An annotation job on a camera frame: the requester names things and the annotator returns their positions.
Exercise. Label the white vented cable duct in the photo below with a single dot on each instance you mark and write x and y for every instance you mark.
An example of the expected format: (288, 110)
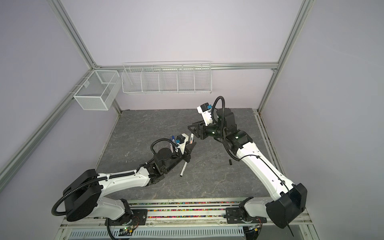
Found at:
(157, 233)

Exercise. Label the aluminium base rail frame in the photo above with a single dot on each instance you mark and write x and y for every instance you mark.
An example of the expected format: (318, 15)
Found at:
(190, 213)

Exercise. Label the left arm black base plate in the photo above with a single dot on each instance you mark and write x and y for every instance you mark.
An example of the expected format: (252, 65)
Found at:
(138, 217)

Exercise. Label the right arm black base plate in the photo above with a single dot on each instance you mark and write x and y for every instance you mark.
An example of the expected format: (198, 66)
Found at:
(239, 216)

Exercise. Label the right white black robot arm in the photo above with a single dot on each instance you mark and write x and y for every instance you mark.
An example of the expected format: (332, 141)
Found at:
(288, 199)

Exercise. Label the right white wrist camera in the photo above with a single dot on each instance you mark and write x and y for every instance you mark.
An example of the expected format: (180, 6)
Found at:
(206, 111)

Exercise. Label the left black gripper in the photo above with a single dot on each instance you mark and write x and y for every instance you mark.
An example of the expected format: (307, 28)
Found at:
(188, 152)

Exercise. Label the long white wire basket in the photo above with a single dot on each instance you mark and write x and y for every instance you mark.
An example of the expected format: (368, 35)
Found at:
(167, 77)

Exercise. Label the white mesh box basket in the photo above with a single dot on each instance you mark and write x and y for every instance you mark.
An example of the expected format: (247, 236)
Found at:
(99, 90)

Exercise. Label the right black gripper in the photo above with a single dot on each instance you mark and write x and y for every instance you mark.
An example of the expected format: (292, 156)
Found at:
(202, 133)

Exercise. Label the black whiteboard marker two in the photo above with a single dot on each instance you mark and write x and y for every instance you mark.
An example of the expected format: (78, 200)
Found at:
(183, 169)

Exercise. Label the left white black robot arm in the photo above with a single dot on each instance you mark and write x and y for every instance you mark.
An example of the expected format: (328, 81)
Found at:
(87, 195)

